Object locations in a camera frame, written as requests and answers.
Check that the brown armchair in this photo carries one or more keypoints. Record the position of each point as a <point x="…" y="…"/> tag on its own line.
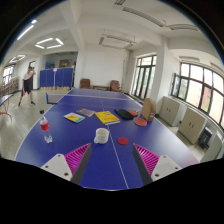
<point x="85" y="83"/>
<point x="115" y="86"/>

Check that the person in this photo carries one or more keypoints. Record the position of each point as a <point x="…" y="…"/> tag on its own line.
<point x="27" y="83"/>

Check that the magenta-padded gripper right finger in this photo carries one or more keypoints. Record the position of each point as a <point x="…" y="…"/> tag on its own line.
<point x="165" y="165"/>

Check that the table tennis net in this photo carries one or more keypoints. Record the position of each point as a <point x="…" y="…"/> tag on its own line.
<point x="55" y="98"/>

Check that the large black framed window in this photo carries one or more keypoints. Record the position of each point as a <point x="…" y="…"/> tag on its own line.
<point x="196" y="90"/>

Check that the red table tennis paddle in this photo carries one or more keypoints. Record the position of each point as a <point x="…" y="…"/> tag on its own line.
<point x="140" y="122"/>
<point x="133" y="113"/>

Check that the low wooden coffee table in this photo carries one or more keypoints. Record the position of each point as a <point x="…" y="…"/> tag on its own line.
<point x="100" y="87"/>

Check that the ceiling air conditioner unit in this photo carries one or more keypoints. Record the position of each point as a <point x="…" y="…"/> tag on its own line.
<point x="116" y="41"/>

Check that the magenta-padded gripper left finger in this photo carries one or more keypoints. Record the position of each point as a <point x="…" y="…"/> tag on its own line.
<point x="56" y="165"/>

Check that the black paddle case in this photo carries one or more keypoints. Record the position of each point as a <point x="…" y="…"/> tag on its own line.
<point x="123" y="113"/>

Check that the flat round red coaster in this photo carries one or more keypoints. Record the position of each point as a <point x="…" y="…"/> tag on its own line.
<point x="123" y="141"/>

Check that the clear bottle with red label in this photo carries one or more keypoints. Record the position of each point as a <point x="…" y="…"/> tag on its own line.
<point x="45" y="127"/>

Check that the black waste bin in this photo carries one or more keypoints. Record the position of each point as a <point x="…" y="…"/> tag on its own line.
<point x="204" y="137"/>

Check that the folded blue table tennis tables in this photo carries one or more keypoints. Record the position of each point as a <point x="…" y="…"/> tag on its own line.
<point x="56" y="77"/>

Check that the blue table with red legs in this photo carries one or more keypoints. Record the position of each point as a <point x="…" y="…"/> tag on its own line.
<point x="5" y="99"/>

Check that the black framed glass door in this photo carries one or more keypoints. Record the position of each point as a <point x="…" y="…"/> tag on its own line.
<point x="144" y="76"/>

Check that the grey purple book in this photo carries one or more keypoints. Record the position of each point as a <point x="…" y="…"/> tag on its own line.
<point x="86" y="112"/>

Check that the brown cardboard box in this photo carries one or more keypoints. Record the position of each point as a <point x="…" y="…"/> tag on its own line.
<point x="148" y="109"/>

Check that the blue and yellow book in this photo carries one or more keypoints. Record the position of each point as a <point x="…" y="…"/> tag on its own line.
<point x="74" y="117"/>

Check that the white mug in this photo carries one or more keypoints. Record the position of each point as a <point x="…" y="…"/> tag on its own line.
<point x="102" y="136"/>

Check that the white storage cabinet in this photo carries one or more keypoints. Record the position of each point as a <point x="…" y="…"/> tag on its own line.
<point x="191" y="125"/>
<point x="170" y="110"/>
<point x="213" y="150"/>

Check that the dark brown door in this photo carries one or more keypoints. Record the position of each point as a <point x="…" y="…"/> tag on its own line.
<point x="32" y="64"/>

